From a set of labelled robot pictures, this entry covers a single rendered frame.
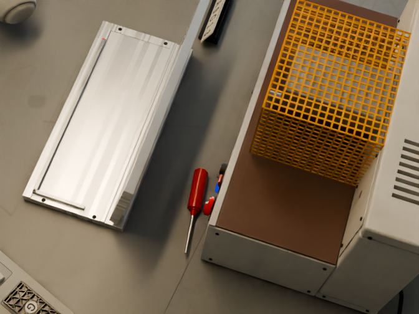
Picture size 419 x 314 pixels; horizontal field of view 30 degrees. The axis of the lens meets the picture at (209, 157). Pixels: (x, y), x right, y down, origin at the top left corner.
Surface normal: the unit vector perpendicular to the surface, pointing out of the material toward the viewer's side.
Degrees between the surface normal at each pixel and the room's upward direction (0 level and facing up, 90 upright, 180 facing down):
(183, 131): 0
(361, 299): 90
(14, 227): 0
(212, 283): 0
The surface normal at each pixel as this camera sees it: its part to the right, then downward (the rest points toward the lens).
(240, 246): -0.30, 0.85
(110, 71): 0.08, -0.43
